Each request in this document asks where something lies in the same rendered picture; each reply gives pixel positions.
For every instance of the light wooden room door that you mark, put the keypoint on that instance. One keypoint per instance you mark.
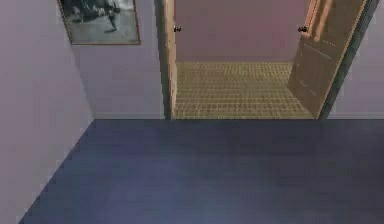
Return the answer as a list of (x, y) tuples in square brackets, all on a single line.
[(320, 56), (170, 66)]

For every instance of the framed black and white picture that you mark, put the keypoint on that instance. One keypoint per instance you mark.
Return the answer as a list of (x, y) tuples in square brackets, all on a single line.
[(100, 20)]

